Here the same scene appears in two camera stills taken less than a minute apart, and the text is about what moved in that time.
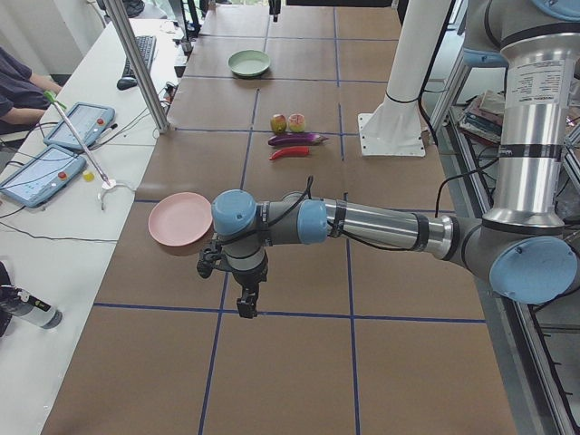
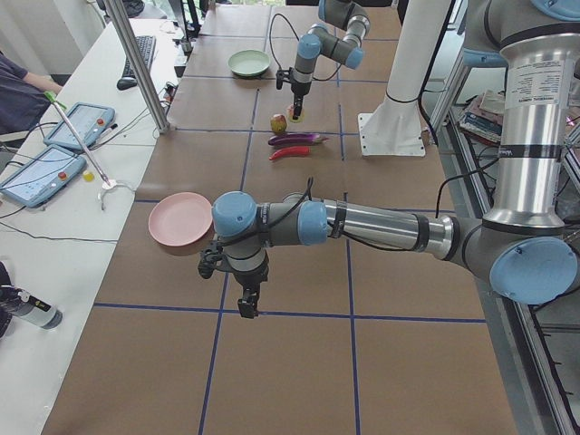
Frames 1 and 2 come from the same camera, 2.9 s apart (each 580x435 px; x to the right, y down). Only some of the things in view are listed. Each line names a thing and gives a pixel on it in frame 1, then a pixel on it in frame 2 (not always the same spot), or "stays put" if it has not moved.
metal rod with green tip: (51, 97) stays put
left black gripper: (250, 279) stays put
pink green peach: (296, 122) to (290, 112)
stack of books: (481, 117) stays put
